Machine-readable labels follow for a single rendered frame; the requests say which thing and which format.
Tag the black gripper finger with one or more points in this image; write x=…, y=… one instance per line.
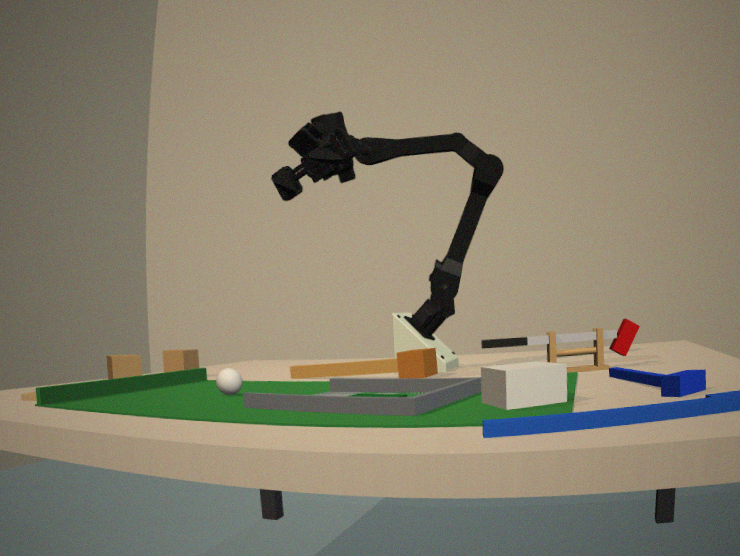
x=330, y=151
x=284, y=182

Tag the white golf ball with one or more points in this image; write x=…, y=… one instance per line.
x=229, y=381

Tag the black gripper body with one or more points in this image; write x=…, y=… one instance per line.
x=317, y=170

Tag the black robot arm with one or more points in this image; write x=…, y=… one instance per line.
x=488, y=169

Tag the green putting mat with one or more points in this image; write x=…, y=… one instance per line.
x=203, y=401

